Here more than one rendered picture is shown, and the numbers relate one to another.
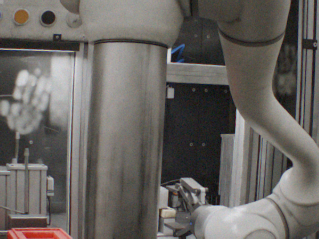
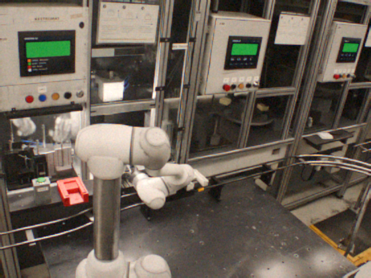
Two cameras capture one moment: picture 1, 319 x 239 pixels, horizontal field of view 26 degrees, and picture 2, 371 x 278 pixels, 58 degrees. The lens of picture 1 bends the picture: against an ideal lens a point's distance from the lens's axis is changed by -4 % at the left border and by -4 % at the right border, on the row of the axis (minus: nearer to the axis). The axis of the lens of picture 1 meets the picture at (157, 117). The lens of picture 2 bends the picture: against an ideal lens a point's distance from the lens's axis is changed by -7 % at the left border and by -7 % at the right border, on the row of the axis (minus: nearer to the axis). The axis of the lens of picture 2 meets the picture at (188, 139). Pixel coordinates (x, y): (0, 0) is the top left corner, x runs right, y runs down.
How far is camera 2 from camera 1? 0.76 m
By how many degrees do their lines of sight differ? 27
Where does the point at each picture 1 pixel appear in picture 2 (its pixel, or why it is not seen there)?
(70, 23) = (78, 96)
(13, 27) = (52, 101)
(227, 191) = not seen: hidden behind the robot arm
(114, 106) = (103, 200)
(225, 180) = not seen: hidden behind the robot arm
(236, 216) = (148, 188)
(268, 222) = (160, 193)
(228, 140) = (147, 116)
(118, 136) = (105, 209)
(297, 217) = (172, 188)
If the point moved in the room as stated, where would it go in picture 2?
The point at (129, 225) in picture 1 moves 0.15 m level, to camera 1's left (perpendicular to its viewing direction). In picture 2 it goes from (109, 233) to (69, 233)
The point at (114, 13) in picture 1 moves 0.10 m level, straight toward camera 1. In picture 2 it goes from (101, 172) to (102, 189)
